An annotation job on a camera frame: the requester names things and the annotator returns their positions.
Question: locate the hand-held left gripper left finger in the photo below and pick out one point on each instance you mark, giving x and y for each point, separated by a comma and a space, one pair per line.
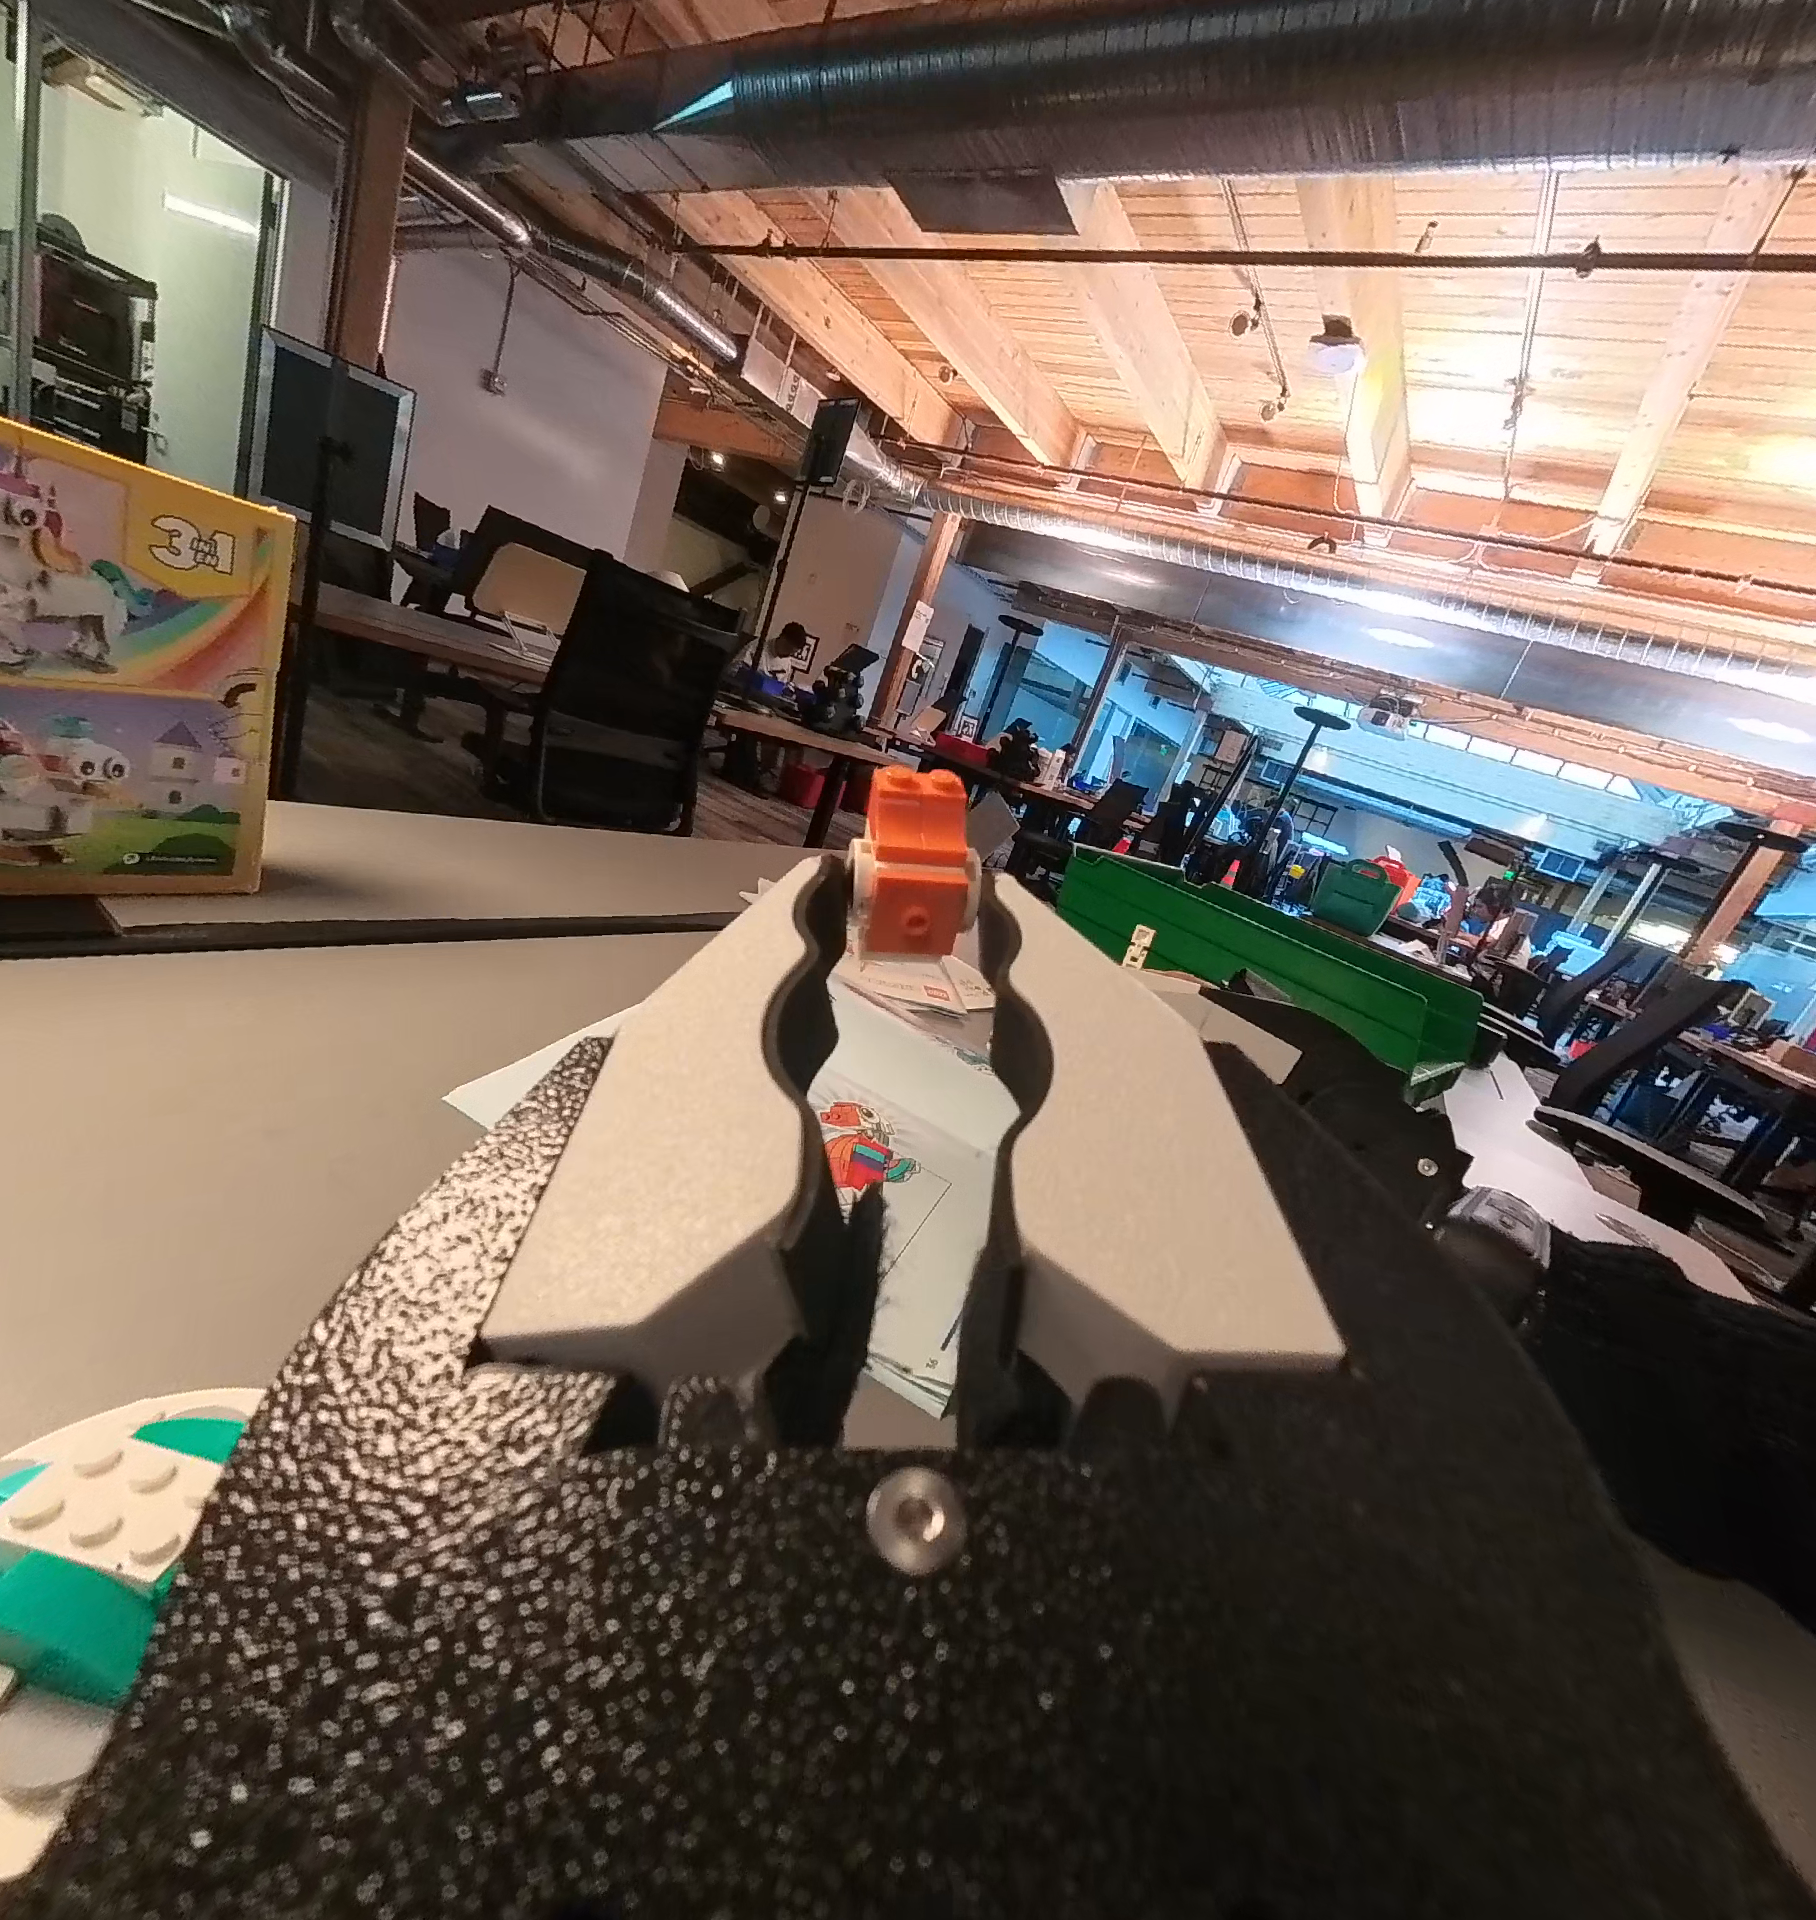
652, 1169

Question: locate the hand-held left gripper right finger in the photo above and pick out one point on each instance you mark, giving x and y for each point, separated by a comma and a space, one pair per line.
1177, 1184

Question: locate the orange toy brick head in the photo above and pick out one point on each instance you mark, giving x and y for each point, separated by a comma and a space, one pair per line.
917, 887

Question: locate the yellow toy set box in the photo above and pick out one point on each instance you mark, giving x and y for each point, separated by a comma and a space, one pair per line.
98, 676

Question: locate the green plastic bin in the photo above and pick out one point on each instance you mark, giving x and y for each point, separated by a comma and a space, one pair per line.
1266, 976

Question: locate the green basket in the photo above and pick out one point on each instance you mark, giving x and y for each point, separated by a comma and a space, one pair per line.
1354, 894

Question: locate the open pale blue instruction booklet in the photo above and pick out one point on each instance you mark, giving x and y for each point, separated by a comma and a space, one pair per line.
908, 1094

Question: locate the closed instruction booklet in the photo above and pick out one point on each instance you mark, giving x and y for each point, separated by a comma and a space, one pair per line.
892, 987

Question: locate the wooden work table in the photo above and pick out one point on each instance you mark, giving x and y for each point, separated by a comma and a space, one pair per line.
789, 732
1792, 1073

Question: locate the red storage bin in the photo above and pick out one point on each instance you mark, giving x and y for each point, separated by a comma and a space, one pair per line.
805, 783

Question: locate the black floor lamp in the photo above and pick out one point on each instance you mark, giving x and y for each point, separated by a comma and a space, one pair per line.
1021, 624
1317, 719

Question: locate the black mesh office chair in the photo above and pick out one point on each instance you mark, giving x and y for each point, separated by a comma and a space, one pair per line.
637, 676

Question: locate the black machine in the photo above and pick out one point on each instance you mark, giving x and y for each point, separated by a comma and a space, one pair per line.
851, 689

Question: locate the white teal loose bricks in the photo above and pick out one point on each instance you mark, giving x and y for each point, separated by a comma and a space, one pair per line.
83, 1499

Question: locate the black speaker on stand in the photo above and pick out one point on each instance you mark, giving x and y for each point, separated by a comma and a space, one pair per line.
829, 443

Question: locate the black equipment rack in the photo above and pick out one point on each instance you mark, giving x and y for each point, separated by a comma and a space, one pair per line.
89, 346

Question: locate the cone-ended ventilation duct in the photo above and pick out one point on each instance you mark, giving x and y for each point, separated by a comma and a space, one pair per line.
1149, 76

